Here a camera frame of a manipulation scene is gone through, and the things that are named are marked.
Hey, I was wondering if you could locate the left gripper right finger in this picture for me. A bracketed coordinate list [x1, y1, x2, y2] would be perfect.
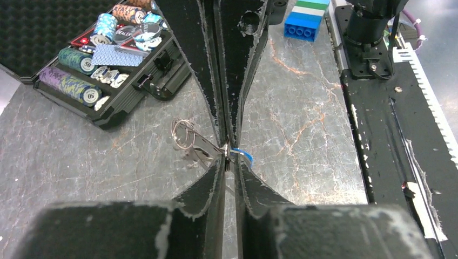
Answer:
[234, 158, 433, 258]

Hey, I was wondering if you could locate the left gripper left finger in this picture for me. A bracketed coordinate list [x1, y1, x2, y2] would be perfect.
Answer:
[13, 155, 225, 258]

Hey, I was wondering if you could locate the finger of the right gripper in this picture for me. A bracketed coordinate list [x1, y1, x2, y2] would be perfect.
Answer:
[156, 1, 226, 146]
[214, 1, 271, 147]

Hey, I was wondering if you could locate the large metal disc keyring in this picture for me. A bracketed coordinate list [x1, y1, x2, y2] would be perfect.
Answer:
[170, 118, 231, 170]

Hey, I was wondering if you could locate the blue white green block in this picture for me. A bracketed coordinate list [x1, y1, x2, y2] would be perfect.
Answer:
[284, 0, 330, 42]

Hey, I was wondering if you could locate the black poker chip case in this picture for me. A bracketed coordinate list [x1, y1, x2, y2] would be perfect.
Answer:
[1, 1, 190, 130]

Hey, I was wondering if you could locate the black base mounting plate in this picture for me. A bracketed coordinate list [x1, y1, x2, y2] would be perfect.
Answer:
[329, 18, 457, 258]

